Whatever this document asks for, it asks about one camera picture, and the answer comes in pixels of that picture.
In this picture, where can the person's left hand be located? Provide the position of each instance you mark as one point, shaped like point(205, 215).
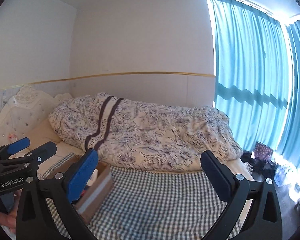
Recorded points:
point(9, 220)

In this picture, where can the white tufted headboard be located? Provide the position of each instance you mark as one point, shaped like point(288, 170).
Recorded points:
point(26, 110)

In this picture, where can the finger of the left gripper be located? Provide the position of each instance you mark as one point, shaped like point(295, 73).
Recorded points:
point(7, 150)
point(37, 156)

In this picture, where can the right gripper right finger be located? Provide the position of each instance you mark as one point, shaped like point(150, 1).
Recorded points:
point(252, 208)

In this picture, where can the teal window curtain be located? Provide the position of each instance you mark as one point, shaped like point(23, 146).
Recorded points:
point(258, 77)

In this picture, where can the pink baby bottle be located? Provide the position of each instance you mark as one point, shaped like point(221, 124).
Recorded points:
point(12, 137)

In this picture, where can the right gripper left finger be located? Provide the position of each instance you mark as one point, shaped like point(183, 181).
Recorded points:
point(34, 220)

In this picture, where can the brown cardboard box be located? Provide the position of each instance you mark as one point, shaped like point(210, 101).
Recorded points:
point(97, 190)

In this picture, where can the purple floral bag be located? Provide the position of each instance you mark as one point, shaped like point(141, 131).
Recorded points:
point(262, 151)

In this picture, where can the checkered green white cloth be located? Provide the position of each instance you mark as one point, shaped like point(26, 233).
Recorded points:
point(152, 205)

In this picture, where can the floral patterned duvet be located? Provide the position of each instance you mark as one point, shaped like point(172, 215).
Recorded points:
point(144, 136)

